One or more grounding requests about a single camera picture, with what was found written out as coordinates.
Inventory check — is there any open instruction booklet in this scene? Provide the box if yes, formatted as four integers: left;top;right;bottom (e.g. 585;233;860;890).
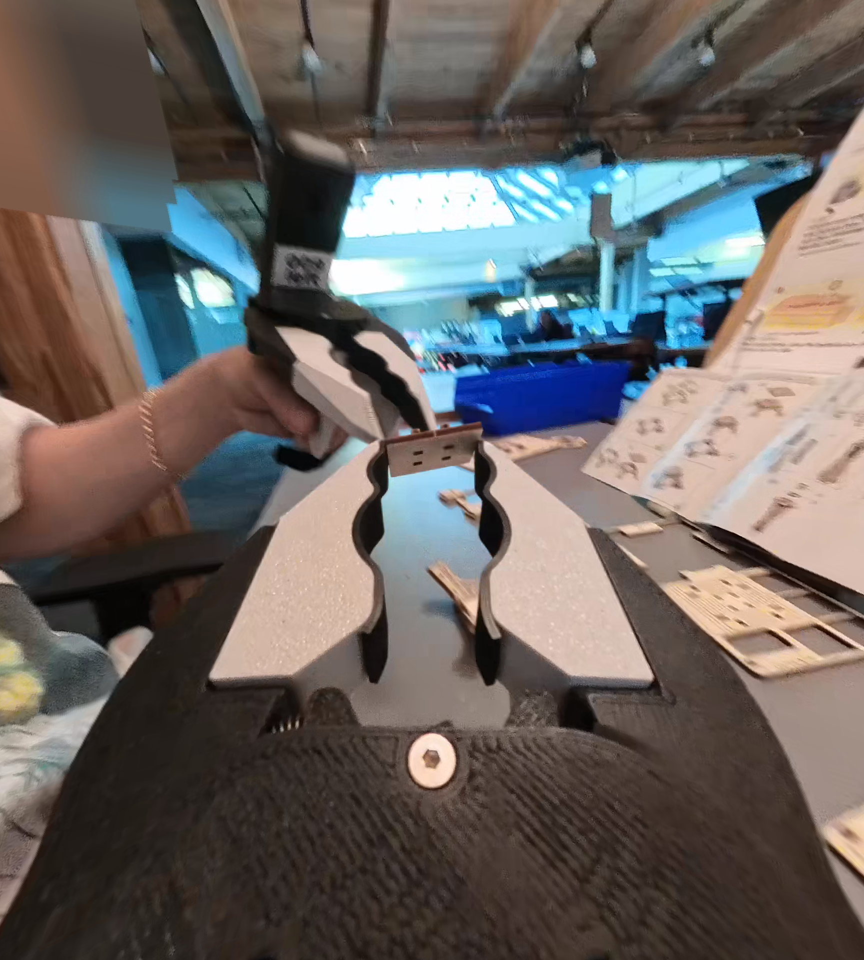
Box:
582;366;864;618

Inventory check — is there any gold chain bracelet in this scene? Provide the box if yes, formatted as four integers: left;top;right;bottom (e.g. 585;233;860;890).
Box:
138;387;181;481

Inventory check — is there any printed instruction poster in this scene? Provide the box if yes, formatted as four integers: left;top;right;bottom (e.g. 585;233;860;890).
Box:
724;33;864;376

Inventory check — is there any blue storage bin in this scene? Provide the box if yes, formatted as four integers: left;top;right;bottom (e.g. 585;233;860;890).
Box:
453;361;633;438

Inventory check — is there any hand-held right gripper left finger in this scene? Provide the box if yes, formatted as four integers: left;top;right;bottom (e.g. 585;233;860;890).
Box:
208;441;391;690

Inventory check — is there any person's printed clothing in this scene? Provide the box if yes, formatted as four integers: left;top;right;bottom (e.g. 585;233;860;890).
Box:
0;536;155;960

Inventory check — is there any black office chair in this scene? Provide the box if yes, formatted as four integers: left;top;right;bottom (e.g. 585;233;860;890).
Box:
27;528;241;642

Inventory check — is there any ornate flat wooden piece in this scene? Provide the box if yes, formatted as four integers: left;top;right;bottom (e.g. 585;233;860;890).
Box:
426;561;484;633

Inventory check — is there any person's left forearm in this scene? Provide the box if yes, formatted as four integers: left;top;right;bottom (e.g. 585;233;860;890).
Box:
0;375;185;560

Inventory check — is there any small slotted wooden plate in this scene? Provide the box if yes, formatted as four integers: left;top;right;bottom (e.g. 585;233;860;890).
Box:
385;422;485;479

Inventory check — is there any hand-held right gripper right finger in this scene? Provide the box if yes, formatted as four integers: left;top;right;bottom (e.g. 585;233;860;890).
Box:
473;438;658;690

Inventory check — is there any brown backing board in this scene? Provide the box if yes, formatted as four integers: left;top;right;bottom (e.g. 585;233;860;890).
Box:
704;196;808;370

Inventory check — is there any person's left hand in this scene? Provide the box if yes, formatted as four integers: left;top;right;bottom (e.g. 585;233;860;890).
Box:
175;346;349;477

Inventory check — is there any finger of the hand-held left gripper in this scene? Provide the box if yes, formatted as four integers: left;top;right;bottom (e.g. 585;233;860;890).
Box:
334;328;440;436
280;327;386;445

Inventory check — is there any wooden sheet with ornate cutouts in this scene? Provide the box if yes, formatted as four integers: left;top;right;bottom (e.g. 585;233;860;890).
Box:
486;433;589;462

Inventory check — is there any wooden sheet with grid part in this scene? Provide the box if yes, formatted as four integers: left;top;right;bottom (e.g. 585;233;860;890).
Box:
660;564;864;681

